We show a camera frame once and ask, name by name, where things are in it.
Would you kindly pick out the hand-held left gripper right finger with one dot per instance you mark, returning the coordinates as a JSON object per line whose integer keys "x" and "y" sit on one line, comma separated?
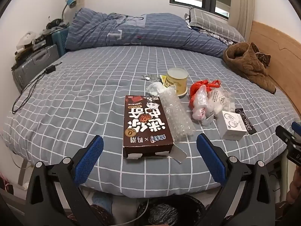
{"x": 211, "y": 157}

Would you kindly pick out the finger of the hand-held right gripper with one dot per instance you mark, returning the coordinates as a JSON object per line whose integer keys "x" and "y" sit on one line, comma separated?
{"x": 283, "y": 133}
{"x": 296, "y": 126}

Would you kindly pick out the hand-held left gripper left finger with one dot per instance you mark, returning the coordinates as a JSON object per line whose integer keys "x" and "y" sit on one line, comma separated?
{"x": 90, "y": 160}

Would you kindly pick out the white earphone box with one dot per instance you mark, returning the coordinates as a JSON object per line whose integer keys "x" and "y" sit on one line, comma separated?
{"x": 231, "y": 127}

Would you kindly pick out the black paper leaflet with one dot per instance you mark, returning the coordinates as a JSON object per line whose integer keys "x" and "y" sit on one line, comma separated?
{"x": 247, "y": 122}

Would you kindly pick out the clear plastic bag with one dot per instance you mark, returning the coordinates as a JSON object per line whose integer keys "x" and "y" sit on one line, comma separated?
{"x": 199, "y": 106}

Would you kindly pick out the clear bubble wrap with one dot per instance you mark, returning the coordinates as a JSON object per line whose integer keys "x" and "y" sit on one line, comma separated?
{"x": 176, "y": 115}

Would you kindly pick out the white labelled plastic bag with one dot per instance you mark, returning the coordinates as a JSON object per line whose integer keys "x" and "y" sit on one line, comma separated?
{"x": 221, "y": 98}

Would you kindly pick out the brown printed snack box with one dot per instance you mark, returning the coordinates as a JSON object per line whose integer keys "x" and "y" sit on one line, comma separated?
{"x": 145, "y": 127}

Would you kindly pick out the red plastic bag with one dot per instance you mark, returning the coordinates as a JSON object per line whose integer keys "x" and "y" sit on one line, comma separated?
{"x": 199, "y": 87}

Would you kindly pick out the black trash bin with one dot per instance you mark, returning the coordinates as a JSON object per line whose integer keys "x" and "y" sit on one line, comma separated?
{"x": 164, "y": 214}

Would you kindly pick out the yellow paper cup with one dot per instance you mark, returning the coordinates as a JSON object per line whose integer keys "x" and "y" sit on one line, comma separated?
{"x": 176, "y": 82}

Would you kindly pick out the white tissue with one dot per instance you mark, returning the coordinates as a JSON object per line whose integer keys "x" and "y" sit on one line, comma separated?
{"x": 156, "y": 88}

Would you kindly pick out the yellow snack wrapper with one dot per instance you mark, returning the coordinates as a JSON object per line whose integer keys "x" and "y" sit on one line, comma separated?
{"x": 162, "y": 78}

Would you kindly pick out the silver foil wrapper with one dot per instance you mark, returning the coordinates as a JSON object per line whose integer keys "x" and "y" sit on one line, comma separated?
{"x": 148, "y": 77}

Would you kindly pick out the person's right hand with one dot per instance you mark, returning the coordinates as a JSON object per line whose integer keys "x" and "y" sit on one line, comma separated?
{"x": 295, "y": 190}

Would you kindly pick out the person's leg in jeans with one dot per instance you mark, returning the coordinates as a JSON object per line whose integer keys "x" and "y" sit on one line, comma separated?
{"x": 102, "y": 201}

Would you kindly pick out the brown patterned slipper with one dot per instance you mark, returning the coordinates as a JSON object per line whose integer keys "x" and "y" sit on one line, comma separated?
{"x": 100, "y": 217}

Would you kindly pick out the grey bed leg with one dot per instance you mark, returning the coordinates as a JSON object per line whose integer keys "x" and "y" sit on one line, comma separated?
{"x": 22, "y": 171}

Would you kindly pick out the grey checked bed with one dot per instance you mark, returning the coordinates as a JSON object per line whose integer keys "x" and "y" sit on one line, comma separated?
{"x": 94, "y": 87}

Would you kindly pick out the brown fleece garment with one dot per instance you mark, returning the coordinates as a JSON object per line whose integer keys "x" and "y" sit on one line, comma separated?
{"x": 249, "y": 68}

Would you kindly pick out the wooden headboard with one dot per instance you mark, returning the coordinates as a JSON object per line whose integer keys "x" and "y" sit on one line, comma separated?
{"x": 282, "y": 51}

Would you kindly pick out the grey suitcase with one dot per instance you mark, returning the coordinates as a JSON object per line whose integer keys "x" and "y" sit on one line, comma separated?
{"x": 35, "y": 63}

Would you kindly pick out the teal suitcase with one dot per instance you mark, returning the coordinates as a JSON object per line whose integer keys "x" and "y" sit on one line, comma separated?
{"x": 60, "y": 40}

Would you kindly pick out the pile of dark small items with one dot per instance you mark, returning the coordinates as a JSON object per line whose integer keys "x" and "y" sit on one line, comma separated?
{"x": 42, "y": 38}

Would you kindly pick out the grey checked pillow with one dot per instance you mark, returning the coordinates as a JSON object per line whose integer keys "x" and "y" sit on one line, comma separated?
{"x": 211, "y": 21}

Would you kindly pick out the blue striped duvet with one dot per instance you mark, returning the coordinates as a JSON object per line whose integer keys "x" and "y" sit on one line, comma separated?
{"x": 141, "y": 33}

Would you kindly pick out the blue desk lamp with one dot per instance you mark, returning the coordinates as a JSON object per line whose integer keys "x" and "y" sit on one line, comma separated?
{"x": 70, "y": 3}

